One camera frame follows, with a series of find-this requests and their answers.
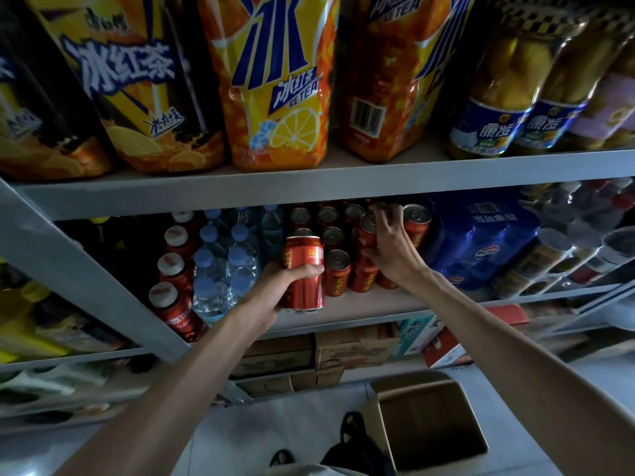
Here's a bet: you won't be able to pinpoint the brown cardboard box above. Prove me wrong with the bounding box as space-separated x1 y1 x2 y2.
362 370 489 476

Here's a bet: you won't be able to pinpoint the person's left forearm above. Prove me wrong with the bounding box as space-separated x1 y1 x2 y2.
54 311 271 476

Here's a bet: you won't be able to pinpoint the stack of colourful packets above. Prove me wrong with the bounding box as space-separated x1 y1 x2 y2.
0 262 149 427

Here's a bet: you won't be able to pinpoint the person's right dark sandal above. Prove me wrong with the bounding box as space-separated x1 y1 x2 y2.
339 411 369 446

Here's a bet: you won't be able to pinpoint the person's right hand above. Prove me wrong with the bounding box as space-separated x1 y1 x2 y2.
360 202 431 293

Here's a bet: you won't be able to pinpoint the pack of white-capped red bottles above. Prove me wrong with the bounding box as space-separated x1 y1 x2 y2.
148 210 209 342

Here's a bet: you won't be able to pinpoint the pack of blue-capped water bottles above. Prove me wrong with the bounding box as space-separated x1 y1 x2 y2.
192 205 287 325

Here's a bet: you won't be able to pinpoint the red and white carton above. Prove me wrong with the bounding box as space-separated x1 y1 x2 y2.
421 304 530 370

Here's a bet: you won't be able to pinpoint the dark orange drink pack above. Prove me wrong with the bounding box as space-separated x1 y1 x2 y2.
23 0 228 175
0 0 116 182

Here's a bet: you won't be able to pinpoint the dark shorts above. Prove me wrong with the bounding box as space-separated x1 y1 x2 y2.
319 436 398 476

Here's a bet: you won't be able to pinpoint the shrink-wrapped pack of gold tins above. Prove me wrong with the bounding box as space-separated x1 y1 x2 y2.
491 227 601 299

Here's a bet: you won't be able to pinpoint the group of red cans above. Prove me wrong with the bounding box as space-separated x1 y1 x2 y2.
287 200 433 298

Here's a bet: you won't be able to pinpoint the blue cola bottle pack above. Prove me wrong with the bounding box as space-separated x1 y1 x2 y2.
425 188 542 292

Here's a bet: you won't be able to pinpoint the brown flat carton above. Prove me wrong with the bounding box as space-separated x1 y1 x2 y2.
230 334 346 398

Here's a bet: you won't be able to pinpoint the person's left hand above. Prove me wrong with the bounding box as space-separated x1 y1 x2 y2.
232 262 326 338

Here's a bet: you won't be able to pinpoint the row of purple-lidded fruit jars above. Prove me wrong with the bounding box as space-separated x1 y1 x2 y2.
560 39 635 152

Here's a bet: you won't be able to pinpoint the tan printed carton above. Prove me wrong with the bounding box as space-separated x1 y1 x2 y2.
315 321 402 371

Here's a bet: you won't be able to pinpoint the pack of red-capped clear bottles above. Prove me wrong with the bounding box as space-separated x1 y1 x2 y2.
518 177 635 286

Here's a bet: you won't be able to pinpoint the person's right forearm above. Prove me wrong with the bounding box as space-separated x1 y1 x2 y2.
404 271 635 476

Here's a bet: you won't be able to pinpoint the pack of yellow-capped dark bottles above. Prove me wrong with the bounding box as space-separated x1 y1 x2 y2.
59 215 165 303

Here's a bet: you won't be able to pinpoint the grey metal shelf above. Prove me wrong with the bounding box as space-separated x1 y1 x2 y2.
0 148 635 437

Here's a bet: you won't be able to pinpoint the clear labelled bottle pack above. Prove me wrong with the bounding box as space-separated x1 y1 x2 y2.
444 0 624 160

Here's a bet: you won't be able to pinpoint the white blue-printed carton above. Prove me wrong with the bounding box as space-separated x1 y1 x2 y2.
394 315 446 358

